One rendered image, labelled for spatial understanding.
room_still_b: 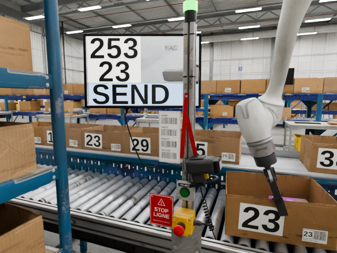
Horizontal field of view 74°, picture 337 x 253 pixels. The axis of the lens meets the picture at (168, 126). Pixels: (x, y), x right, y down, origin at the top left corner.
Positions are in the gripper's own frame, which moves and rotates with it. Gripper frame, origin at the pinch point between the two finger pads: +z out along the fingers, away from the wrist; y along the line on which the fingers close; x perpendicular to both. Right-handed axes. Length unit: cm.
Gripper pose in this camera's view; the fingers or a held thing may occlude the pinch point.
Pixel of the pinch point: (280, 206)
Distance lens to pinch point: 97.5
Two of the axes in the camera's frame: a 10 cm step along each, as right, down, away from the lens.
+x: 8.8, -2.9, -3.7
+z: 3.2, 9.5, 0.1
